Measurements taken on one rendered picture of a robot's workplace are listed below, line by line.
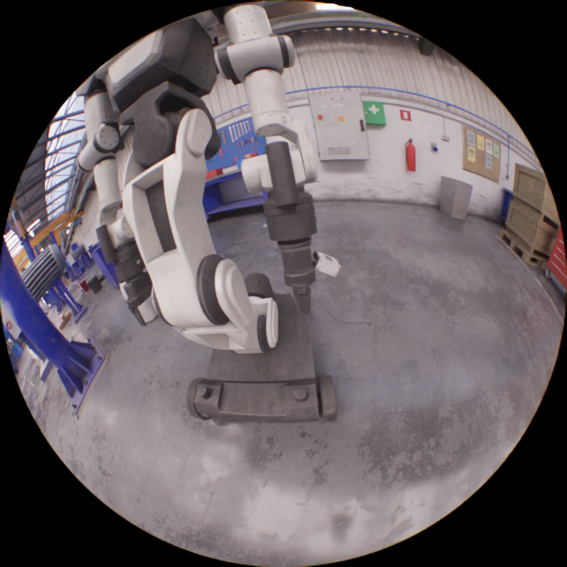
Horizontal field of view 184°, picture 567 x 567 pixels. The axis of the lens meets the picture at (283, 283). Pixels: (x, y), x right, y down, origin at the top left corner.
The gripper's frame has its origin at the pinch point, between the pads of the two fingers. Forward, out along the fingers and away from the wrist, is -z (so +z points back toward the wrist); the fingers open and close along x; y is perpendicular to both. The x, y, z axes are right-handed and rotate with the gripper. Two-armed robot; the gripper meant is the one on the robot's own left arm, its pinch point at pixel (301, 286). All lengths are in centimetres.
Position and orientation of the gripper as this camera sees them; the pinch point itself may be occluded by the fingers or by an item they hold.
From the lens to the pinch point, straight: 36.6
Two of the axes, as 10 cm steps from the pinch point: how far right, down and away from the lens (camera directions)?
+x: -0.3, 4.7, -8.8
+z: -1.7, -8.7, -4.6
